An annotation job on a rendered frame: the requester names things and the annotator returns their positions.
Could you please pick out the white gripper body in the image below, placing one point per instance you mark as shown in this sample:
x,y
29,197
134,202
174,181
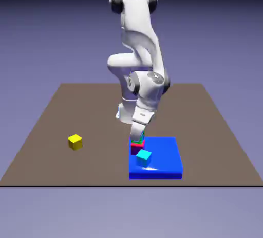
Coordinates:
x,y
137,129

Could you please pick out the small green cube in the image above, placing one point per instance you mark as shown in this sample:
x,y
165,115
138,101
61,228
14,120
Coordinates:
x,y
141,140

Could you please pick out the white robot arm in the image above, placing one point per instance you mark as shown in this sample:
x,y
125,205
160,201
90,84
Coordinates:
x,y
139,37

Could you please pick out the small red cube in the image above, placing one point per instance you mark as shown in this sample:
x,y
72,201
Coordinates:
x,y
137,148

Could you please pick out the small cyan cube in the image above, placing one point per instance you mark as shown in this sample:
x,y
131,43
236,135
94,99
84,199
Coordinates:
x,y
143,157

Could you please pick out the small yellow cube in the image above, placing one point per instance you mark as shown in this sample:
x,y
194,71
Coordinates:
x,y
75,142

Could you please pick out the large blue box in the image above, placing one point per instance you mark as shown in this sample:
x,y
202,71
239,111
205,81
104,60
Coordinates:
x,y
164,160

